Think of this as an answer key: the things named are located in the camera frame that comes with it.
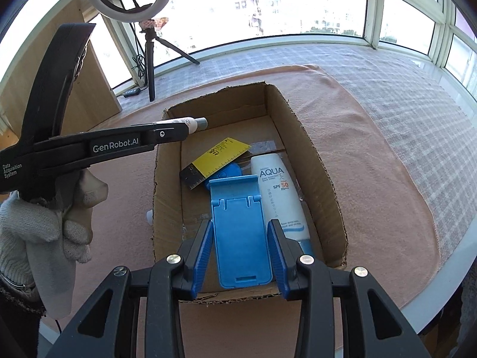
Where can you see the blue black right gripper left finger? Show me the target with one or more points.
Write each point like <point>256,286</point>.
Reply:
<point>106,324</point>

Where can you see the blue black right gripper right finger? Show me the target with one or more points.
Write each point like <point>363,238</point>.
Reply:
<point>373,326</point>

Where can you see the blue phone stand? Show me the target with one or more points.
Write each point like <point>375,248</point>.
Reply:
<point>240,237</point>

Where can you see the white bottle grey cap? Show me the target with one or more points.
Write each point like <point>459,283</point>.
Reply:
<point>193,124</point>

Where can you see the white gloved left hand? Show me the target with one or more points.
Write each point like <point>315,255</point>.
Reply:
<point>41,245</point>

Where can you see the wooden board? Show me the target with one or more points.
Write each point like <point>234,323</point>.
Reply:
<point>91,100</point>

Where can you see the white AQUA sunscreen tube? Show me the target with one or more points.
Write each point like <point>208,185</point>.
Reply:
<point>280,199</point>

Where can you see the yellow black ruler card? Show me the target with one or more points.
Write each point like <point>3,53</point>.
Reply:
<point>212,161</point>

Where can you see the black tripod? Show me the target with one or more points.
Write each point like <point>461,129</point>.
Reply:
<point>150,37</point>

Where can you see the blue round tape measure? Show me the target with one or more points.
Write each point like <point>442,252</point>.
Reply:
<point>230,170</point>

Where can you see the white checkered cloth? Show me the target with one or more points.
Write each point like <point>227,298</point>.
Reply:
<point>430,133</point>

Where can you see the cardboard box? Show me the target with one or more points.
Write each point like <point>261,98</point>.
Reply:
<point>256,114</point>

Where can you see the black cable remote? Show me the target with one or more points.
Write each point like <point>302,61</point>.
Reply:
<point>132,92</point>

